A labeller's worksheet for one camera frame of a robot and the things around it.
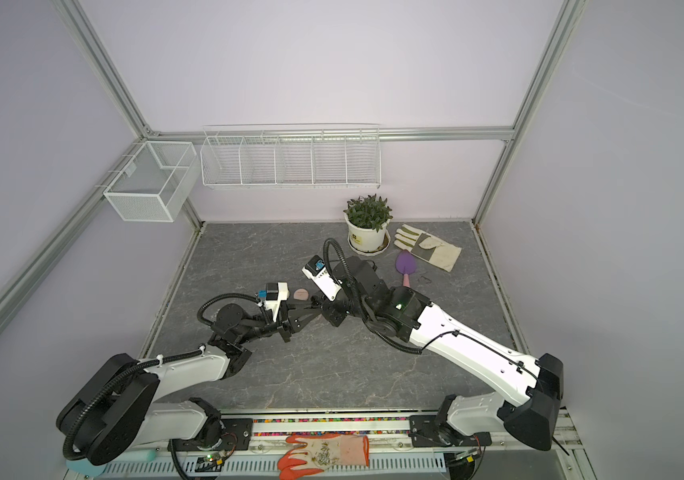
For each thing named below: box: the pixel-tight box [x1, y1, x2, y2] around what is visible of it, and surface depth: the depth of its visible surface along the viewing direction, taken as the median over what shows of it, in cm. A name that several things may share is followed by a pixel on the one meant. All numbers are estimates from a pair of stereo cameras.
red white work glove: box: [278, 433, 370, 480], surface depth 71 cm
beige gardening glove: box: [393, 224, 462, 272], surface depth 114 cm
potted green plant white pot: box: [343, 193, 393, 256], surface depth 104 cm
